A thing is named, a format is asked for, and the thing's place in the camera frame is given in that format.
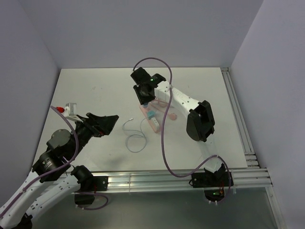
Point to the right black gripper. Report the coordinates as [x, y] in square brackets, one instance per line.
[143, 100]

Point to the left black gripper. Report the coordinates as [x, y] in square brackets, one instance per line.
[104, 124]

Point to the teal plug adapter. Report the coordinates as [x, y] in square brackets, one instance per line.
[150, 114]

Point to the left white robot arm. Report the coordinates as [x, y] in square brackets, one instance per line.
[38, 193]

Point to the pink power strip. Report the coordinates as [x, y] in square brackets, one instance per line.
[154, 124]

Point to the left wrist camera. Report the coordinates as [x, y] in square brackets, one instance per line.
[70, 112]

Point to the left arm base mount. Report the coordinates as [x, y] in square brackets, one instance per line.
[95, 183]

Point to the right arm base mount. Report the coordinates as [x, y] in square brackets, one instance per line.
[209, 180]

